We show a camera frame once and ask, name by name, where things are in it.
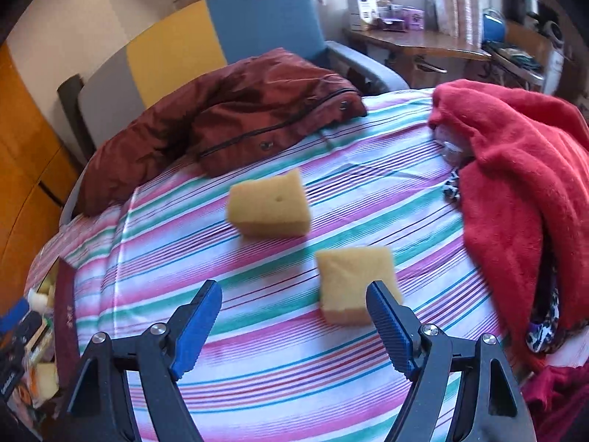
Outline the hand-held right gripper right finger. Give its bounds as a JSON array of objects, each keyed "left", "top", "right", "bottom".
[{"left": 367, "top": 280, "right": 539, "bottom": 442}]

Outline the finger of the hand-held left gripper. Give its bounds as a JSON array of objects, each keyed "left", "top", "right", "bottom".
[
  {"left": 0, "top": 299, "right": 29, "bottom": 334},
  {"left": 0, "top": 309, "right": 47, "bottom": 364}
]

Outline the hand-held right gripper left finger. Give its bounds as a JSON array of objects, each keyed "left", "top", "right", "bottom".
[{"left": 46, "top": 280, "right": 223, "bottom": 442}]

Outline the orange packet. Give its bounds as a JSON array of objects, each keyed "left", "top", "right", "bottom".
[{"left": 14, "top": 378, "right": 38, "bottom": 420}]

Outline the white jar blue lid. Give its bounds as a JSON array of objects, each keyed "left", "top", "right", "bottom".
[{"left": 28, "top": 291, "right": 52, "bottom": 315}]

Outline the beige sponge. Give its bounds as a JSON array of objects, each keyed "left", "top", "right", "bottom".
[{"left": 34, "top": 361, "right": 60, "bottom": 399}]

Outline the gold lined tray box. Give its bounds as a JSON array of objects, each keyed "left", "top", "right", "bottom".
[{"left": 25, "top": 258, "right": 82, "bottom": 429}]

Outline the wooden wardrobe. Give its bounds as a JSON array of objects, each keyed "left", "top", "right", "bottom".
[{"left": 0, "top": 41, "right": 84, "bottom": 314}]

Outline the crimson cloth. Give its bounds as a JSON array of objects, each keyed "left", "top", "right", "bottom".
[{"left": 520, "top": 354, "right": 589, "bottom": 442}]

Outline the clear plastic bag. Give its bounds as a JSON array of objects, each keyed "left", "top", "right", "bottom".
[{"left": 435, "top": 126, "right": 475, "bottom": 164}]

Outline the red fleece cloth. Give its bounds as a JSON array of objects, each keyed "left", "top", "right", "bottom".
[{"left": 428, "top": 79, "right": 589, "bottom": 369}]

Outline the maroon jacket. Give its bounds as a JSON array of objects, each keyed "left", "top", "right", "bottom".
[{"left": 76, "top": 47, "right": 369, "bottom": 217}]

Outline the grey yellow blue headboard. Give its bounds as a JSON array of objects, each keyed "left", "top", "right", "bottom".
[{"left": 57, "top": 0, "right": 410, "bottom": 226}]

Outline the wooden desk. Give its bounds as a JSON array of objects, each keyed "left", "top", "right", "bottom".
[{"left": 343, "top": 28, "right": 493, "bottom": 90}]

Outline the white appliance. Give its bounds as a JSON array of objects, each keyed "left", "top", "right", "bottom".
[{"left": 536, "top": 17, "right": 567, "bottom": 93}]

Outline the cardboard box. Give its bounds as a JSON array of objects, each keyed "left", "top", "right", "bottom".
[{"left": 504, "top": 21, "right": 553, "bottom": 56}]

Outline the blue container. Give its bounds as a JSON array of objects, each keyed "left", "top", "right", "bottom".
[{"left": 481, "top": 9, "right": 507, "bottom": 42}]

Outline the white storage box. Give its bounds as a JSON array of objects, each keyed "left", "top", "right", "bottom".
[{"left": 345, "top": 0, "right": 380, "bottom": 28}]

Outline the pink patterned curtain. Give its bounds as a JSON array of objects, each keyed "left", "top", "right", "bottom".
[{"left": 426, "top": 0, "right": 484, "bottom": 49}]

